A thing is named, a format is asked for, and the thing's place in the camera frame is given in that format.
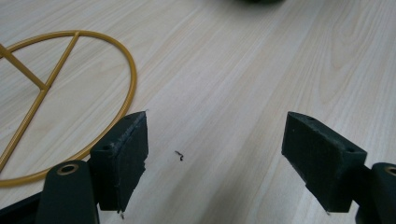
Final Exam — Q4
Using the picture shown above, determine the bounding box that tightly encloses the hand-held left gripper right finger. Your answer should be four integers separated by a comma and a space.
281, 111, 368, 214

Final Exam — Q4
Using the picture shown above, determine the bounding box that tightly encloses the dark round object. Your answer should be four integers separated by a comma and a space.
236, 0, 286, 5

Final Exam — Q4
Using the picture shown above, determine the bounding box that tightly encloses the gold metal wire stand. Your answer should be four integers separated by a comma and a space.
0, 29, 138, 189

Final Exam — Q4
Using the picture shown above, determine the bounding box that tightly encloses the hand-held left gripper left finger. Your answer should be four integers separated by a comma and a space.
89, 110, 149, 214

